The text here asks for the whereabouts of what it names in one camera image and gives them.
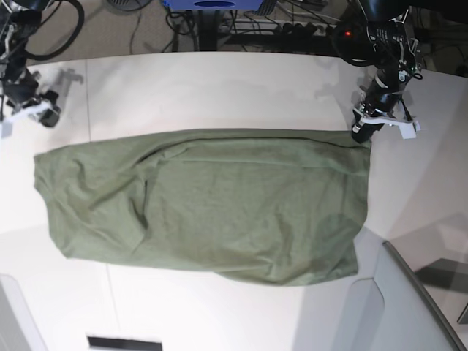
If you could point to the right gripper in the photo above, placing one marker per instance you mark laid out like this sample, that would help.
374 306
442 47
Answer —
27 103

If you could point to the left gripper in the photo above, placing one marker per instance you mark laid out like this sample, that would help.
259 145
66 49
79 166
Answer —
381 105

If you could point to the green t-shirt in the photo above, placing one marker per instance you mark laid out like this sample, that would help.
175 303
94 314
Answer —
264 206

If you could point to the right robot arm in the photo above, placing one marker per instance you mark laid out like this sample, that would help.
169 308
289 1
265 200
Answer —
19 21

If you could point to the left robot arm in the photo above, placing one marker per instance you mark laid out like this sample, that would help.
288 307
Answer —
376 33

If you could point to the black power strip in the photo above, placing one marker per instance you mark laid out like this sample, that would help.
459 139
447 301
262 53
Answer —
268 28

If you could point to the blue box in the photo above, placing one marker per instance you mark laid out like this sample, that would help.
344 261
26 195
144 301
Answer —
181 5

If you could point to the black table leg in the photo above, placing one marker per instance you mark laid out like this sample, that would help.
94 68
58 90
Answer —
207 26

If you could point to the white label plate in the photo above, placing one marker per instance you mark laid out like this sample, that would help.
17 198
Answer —
122 344

